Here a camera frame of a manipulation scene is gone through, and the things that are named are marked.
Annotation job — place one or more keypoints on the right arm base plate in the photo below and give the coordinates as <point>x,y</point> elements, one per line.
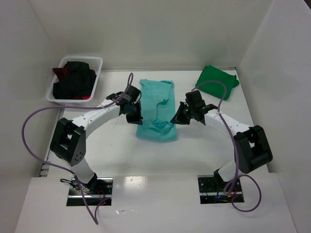
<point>211,193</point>

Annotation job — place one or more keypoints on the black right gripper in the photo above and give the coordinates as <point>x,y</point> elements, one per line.
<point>185,112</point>

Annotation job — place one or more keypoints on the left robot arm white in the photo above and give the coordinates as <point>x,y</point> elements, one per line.
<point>69,138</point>

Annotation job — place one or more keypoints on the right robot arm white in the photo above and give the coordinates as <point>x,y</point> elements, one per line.
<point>250,143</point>

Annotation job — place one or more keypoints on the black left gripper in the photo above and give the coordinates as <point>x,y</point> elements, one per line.
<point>135,112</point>

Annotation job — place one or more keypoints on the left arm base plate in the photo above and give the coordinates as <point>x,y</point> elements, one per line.
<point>101,193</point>

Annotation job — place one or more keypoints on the dark green folded t shirt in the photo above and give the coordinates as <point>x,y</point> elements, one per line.
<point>216,82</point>

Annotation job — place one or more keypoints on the black garment in basket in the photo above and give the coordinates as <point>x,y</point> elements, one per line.
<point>78,84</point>

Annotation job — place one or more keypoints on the teal t shirt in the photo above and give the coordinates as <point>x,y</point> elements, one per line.
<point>157,110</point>

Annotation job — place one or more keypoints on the red garment in basket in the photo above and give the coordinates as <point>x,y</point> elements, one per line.
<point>61,72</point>

